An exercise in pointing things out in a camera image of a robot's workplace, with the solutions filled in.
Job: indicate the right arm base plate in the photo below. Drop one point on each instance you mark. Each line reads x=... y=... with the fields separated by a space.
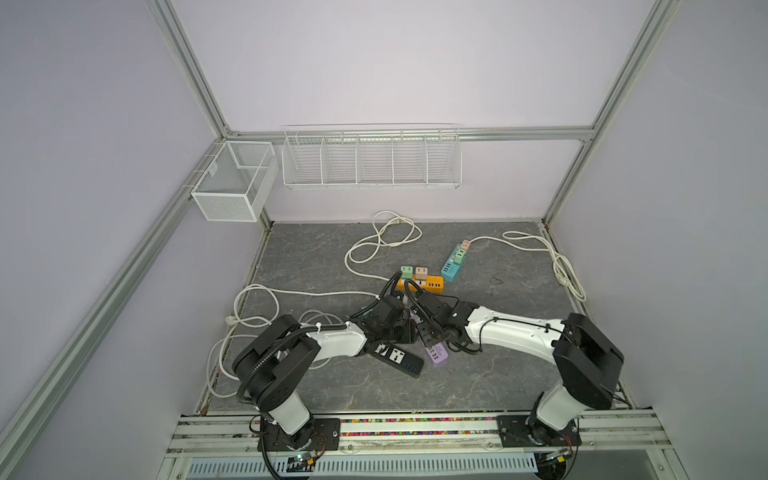
x=517 y=430

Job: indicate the purple power strip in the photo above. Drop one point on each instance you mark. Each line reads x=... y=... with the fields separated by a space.
x=438 y=354

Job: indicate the white wire rack basket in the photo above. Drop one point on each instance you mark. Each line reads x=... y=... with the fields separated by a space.
x=349 y=156

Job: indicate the orange power strip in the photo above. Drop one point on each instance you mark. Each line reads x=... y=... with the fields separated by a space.
x=432 y=284

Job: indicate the white mesh box basket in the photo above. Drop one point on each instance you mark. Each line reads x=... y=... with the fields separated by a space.
x=236 y=183

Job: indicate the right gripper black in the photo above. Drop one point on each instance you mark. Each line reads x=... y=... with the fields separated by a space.
x=424 y=335

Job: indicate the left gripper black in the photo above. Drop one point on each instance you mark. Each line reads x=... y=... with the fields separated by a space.
x=408 y=332

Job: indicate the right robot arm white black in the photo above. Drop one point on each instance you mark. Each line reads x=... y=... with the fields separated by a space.
x=588 y=363

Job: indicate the teal power strip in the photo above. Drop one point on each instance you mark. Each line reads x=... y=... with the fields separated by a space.
x=450 y=270

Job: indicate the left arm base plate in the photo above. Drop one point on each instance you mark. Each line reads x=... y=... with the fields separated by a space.
x=319 y=434

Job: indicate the aluminium front rail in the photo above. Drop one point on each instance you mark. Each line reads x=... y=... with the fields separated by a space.
x=421 y=445

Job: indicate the black power strip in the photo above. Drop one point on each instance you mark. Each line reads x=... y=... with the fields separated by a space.
x=394 y=356

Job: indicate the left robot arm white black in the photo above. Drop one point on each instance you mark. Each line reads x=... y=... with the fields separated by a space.
x=272 y=366

